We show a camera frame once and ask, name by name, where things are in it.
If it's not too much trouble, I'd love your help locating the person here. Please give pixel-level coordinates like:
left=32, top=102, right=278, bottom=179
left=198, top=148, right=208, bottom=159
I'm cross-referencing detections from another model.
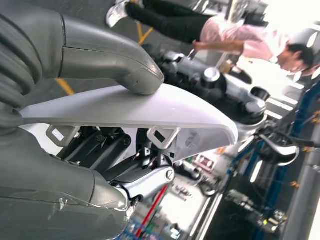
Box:
left=105, top=0, right=320, bottom=79

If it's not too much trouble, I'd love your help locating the silver and black robot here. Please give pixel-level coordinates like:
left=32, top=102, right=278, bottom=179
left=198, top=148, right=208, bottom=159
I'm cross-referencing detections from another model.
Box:
left=142, top=43, right=300, bottom=167

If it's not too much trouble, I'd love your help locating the grey metal post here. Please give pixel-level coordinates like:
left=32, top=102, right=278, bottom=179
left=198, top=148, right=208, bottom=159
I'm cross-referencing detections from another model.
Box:
left=281, top=125, right=320, bottom=240

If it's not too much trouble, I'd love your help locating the blue metal shelf rack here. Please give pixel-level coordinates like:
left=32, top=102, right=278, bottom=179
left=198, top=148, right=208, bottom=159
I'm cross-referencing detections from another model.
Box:
left=231, top=79, right=320, bottom=213

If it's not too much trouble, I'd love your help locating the clear plastic film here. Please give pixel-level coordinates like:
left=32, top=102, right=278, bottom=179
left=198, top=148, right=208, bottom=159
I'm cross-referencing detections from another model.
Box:
left=0, top=188, right=136, bottom=240

